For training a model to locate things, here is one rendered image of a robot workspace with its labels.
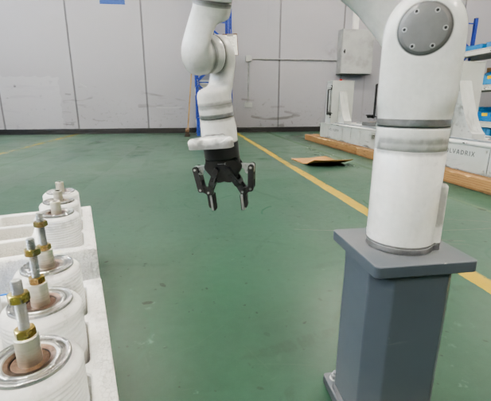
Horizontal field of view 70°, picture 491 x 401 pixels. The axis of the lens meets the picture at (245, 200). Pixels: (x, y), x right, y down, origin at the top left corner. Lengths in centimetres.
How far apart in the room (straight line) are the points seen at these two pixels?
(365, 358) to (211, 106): 51
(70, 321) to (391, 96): 50
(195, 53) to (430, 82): 40
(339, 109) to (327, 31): 268
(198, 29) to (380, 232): 46
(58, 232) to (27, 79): 641
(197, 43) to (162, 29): 616
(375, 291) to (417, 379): 16
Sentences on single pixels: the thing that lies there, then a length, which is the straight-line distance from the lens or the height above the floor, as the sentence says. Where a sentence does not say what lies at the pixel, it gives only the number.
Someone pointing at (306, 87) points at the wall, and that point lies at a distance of 708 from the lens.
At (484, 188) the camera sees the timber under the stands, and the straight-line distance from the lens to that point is 248.
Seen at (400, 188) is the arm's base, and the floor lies 39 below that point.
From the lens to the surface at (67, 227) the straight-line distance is 91.
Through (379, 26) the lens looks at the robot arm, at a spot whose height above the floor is 61.
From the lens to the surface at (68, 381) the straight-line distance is 42.
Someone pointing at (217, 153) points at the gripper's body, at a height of 40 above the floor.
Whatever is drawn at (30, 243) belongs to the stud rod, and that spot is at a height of 33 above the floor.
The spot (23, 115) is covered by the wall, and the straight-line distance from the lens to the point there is 730.
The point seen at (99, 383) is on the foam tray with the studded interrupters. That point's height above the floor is 18.
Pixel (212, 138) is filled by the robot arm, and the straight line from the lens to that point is 69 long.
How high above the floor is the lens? 50
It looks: 15 degrees down
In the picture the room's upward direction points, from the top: straight up
